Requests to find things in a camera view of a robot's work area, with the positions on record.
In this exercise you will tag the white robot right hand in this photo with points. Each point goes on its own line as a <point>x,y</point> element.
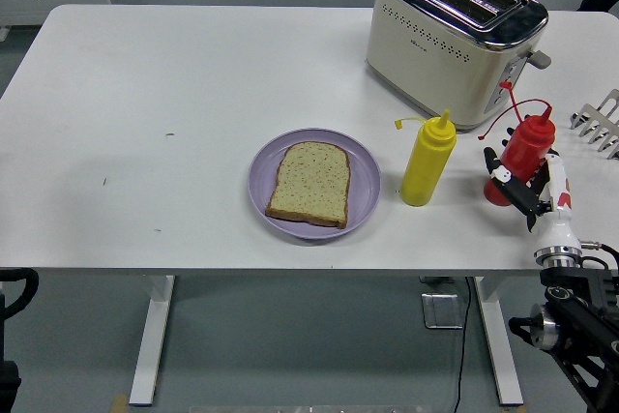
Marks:
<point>556,234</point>

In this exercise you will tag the red squeeze bottle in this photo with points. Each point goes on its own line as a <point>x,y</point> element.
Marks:
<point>527,147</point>

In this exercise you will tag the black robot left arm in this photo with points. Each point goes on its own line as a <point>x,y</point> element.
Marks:
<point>7,384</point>

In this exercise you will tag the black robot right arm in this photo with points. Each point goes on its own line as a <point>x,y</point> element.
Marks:
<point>585,297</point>

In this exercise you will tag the slice of bread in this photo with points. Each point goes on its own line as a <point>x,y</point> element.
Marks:
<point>309,181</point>

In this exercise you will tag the white table leg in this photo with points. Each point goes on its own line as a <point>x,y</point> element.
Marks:
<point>150,335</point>
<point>498,335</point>

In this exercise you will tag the metal floor plate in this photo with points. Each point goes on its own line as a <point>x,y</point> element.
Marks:
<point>440,311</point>

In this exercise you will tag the silver metal rack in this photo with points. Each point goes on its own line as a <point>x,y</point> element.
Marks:
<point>610,99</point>

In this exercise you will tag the yellow squeeze bottle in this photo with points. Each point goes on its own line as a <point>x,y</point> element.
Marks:
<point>425,161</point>

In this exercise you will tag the cream and chrome toaster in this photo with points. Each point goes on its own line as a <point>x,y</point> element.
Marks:
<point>435,60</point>

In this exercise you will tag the purple plate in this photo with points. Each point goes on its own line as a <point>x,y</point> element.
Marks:
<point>261,181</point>

